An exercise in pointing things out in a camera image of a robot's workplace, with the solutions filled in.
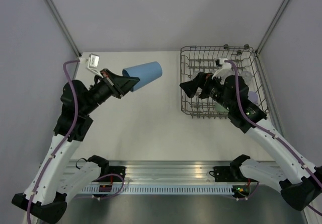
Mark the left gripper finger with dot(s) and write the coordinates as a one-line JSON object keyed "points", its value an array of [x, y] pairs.
{"points": [[123, 88], [116, 78]]}

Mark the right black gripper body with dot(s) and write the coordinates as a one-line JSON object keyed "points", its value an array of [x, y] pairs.
{"points": [[214, 89]]}

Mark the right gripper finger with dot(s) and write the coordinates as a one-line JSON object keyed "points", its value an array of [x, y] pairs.
{"points": [[190, 87], [199, 81]]}

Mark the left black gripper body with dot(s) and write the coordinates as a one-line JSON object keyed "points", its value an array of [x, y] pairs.
{"points": [[102, 90]]}

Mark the blue plastic cup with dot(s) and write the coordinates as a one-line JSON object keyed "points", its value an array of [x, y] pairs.
{"points": [[146, 73]]}

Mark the purple plastic cup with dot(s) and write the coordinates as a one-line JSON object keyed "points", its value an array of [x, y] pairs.
{"points": [[253, 97]]}

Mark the green plastic cup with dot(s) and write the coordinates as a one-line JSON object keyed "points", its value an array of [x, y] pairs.
{"points": [[220, 109]]}

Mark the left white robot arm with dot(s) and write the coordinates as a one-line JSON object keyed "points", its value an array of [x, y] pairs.
{"points": [[47, 197]]}

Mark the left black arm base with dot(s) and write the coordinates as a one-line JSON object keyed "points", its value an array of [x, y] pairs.
{"points": [[119, 170]]}

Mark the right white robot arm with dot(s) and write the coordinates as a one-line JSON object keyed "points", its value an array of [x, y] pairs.
{"points": [[299, 180]]}

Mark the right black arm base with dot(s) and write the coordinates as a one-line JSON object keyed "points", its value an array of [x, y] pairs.
{"points": [[223, 174]]}

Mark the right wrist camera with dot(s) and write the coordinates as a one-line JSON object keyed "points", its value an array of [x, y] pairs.
{"points": [[224, 67]]}

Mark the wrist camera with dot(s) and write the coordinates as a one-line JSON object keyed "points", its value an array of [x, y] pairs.
{"points": [[91, 62], [224, 67]]}

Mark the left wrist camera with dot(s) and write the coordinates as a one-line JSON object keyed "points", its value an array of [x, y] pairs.
{"points": [[91, 62]]}

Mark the aluminium mounting rail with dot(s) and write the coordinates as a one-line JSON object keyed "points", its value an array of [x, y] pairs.
{"points": [[139, 172]]}

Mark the white slotted cable duct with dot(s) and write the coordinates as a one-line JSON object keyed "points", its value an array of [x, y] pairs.
{"points": [[160, 189]]}

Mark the left aluminium frame post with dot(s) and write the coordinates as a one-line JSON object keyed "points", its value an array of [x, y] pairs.
{"points": [[59, 20]]}

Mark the aluminium frame post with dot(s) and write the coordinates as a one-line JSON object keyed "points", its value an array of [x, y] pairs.
{"points": [[275, 20], [59, 20]]}

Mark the right aluminium frame post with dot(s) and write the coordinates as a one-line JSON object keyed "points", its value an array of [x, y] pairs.
{"points": [[275, 20]]}

